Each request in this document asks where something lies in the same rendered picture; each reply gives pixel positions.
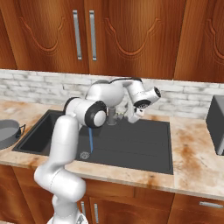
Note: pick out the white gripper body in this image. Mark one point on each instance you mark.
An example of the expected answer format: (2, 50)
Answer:
(136, 116)

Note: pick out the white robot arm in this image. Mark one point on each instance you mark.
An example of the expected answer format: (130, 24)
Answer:
(65, 140)

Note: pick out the dark grey sink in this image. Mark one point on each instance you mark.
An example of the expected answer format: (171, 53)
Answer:
(137, 145)

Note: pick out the blue water stream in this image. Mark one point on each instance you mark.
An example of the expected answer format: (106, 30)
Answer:
(91, 140)

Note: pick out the grey tap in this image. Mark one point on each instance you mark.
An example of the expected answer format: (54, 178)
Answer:
(112, 116)

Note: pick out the wooden false drawer front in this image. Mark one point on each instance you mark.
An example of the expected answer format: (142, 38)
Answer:
(128, 189)

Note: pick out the dark grey microwave oven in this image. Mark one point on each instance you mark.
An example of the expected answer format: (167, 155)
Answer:
(216, 122)

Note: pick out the wooden base cupboard door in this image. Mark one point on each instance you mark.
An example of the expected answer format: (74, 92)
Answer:
(35, 201)
(11, 198)
(131, 213)

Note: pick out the wooden wall cupboard door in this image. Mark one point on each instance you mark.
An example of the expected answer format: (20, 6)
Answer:
(204, 38)
(46, 32)
(5, 35)
(134, 35)

